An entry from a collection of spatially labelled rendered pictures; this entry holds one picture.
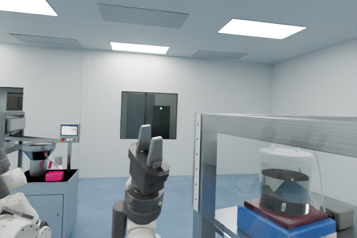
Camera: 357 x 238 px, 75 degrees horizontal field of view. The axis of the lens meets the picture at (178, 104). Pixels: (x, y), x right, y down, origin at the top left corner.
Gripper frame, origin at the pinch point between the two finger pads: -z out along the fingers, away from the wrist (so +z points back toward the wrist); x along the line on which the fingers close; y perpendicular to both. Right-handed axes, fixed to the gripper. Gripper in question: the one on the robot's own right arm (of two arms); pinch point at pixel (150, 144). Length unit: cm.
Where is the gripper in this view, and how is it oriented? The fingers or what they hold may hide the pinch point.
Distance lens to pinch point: 49.2
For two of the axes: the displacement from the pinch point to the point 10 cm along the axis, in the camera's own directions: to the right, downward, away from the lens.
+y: 8.3, -0.9, 5.4
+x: -5.3, -3.8, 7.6
